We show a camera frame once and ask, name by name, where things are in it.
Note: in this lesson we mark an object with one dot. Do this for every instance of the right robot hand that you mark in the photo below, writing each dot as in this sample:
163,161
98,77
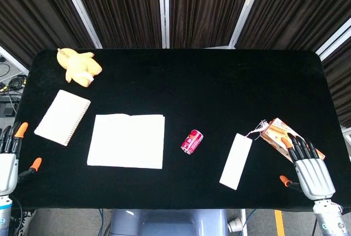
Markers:
312,173

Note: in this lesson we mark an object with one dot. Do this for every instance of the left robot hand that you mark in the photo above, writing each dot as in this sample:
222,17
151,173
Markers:
8,164

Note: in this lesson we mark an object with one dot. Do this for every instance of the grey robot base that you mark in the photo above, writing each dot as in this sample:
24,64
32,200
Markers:
168,222

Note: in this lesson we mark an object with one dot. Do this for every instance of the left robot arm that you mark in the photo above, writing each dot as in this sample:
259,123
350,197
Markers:
5,214

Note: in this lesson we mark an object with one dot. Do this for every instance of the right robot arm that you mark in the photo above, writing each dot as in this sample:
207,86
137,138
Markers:
330,216

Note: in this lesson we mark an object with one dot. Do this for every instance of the spiral-bound white notebook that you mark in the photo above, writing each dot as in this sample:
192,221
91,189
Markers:
61,118

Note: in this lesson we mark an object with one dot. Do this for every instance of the white book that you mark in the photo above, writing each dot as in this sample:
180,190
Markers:
127,141

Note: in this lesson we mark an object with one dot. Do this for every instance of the orange snack box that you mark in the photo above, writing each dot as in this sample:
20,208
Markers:
279,134

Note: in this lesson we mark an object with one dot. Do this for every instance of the white bookmark with tassel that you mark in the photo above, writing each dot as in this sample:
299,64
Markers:
236,160

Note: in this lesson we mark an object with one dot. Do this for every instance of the white cup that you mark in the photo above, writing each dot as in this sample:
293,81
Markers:
235,225

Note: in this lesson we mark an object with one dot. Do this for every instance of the yellow plush toy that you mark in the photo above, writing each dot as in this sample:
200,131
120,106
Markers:
79,67

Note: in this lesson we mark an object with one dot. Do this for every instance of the red soda can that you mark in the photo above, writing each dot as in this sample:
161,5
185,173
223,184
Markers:
192,141

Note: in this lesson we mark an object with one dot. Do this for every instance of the black table cloth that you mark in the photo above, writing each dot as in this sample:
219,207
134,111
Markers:
178,96

